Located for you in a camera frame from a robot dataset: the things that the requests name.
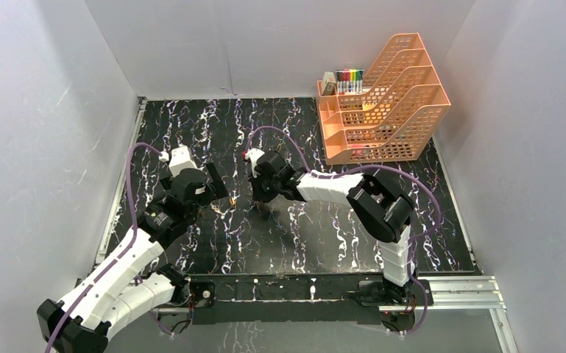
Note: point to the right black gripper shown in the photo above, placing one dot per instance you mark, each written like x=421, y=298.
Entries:
x=258, y=195

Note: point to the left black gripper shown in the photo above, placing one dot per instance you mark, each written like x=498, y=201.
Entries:
x=216, y=180

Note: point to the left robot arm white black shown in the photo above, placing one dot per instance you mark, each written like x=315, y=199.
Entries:
x=87, y=318

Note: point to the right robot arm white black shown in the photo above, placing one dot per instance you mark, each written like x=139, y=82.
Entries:
x=381, y=206

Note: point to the grey eraser box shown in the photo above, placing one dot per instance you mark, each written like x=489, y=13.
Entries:
x=328, y=84

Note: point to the coloured marker pen set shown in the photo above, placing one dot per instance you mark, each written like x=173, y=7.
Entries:
x=350, y=81

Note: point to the orange plastic file organizer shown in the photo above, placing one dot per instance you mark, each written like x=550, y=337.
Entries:
x=402, y=104

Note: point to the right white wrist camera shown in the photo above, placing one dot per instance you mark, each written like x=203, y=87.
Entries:
x=251, y=157

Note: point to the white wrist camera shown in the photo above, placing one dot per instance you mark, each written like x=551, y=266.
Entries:
x=178, y=159
x=251, y=157

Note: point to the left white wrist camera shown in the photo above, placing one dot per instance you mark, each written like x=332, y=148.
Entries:
x=178, y=159

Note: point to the aluminium left side rail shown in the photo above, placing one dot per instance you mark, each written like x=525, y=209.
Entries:
x=105, y=239

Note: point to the aluminium rail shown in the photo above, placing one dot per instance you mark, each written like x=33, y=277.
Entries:
x=105, y=239
x=448, y=293

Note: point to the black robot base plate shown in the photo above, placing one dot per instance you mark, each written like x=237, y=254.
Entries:
x=225, y=298

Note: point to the aluminium front rail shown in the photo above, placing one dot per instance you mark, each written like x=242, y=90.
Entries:
x=448, y=293

